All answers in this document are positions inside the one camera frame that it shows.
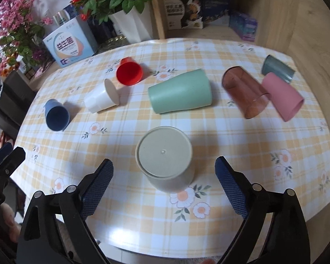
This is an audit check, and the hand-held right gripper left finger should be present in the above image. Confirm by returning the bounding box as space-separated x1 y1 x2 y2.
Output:
16 158 114 264

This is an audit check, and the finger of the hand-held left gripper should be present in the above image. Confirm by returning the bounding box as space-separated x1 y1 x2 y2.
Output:
0 147 26 187
0 142 14 166

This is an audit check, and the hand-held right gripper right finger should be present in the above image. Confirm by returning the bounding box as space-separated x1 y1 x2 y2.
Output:
214 156 311 264

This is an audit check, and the dark blue cup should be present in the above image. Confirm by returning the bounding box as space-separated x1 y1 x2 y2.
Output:
44 99 71 132

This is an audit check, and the beige cup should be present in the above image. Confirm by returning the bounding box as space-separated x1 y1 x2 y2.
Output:
135 126 195 193

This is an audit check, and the white cup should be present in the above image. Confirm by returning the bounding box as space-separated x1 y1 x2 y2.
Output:
84 79 121 114

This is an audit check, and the transparent brown cup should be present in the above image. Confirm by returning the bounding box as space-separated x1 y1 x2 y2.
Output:
221 66 272 119

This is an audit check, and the pink cup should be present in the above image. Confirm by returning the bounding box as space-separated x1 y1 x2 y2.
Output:
261 72 305 123

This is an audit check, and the light green cup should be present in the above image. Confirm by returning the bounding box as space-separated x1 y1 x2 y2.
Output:
148 68 213 114

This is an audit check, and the red cup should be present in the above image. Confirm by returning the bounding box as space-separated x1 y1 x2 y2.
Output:
116 57 143 86

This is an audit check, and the grey green cup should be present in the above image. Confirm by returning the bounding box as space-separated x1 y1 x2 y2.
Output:
261 54 295 84

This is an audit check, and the person's left hand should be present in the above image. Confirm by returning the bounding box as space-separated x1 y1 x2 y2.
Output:
0 203 23 243

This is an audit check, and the black chair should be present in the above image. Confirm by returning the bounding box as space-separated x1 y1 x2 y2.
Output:
0 70 37 135

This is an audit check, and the yellow checked floral tablecloth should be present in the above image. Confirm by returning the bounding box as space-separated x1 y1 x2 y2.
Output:
9 38 330 260

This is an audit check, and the white and blue carton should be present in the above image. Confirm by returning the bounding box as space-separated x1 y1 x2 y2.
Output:
42 15 98 69

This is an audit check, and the pink artificial blossom plant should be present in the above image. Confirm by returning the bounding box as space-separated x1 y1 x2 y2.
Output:
0 0 55 73

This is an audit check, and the silver can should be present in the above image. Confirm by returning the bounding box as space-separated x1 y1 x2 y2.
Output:
53 9 71 28

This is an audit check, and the golden tray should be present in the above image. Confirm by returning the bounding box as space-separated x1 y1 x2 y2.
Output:
95 35 130 56

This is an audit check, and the dark vase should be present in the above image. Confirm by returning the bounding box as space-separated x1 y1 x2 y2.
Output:
87 16 116 45

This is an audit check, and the purple box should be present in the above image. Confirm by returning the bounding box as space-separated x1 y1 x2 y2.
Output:
229 11 259 42

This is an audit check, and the white faceted vase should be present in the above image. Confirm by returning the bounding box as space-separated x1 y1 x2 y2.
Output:
108 4 154 44

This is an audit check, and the dark blue printed box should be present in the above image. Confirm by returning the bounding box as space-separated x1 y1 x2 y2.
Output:
202 0 232 27

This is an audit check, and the dark snack box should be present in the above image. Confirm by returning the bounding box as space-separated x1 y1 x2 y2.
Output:
180 0 206 29

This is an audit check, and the white printed box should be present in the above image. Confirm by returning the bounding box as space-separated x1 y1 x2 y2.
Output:
161 0 182 31

